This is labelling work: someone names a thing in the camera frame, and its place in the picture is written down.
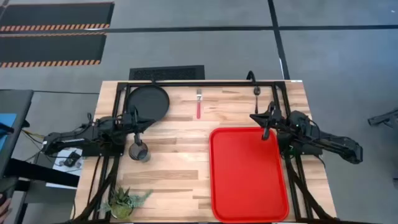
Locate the black round plate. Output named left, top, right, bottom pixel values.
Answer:
left=126, top=84, right=171, bottom=123

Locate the small potted succulent plant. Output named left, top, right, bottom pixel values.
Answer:
left=98, top=185, right=154, bottom=220

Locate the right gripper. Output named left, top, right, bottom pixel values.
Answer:
left=249, top=101, right=285, bottom=141

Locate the black desk base bar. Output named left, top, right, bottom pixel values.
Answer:
left=4, top=157, right=80, bottom=189

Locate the black perforated floor mat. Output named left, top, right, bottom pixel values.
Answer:
left=129, top=65, right=206, bottom=81

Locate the small black controller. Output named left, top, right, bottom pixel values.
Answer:
left=63, top=151, right=80, bottom=167

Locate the red plastic tray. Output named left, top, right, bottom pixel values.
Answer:
left=208, top=126, right=290, bottom=223

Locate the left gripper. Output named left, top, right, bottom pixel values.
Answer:
left=123, top=105, right=156, bottom=146

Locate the dark grey translucent cup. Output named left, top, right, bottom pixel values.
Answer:
left=128, top=141, right=151, bottom=163

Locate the person's hand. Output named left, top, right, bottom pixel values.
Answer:
left=0, top=198, right=12, bottom=222

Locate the black spoon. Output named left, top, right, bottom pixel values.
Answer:
left=253, top=86, right=261, bottom=114

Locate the bundle of loose cables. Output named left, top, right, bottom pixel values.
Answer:
left=20, top=127, right=47, bottom=156

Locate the black metal rig frame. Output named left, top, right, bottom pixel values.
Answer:
left=70, top=79, right=340, bottom=224

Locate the white paper sheet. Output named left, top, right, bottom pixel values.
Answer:
left=52, top=147, right=84, bottom=171

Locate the black equipment stand leg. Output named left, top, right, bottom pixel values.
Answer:
left=368, top=107, right=398, bottom=128

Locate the black hazard-striped floor mat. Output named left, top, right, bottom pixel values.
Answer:
left=0, top=1, right=115, bottom=32
left=0, top=32, right=108, bottom=68

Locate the fork with red handle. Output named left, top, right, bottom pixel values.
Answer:
left=196, top=88, right=203, bottom=120

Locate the blue pad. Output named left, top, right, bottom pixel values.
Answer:
left=0, top=113, right=18, bottom=151

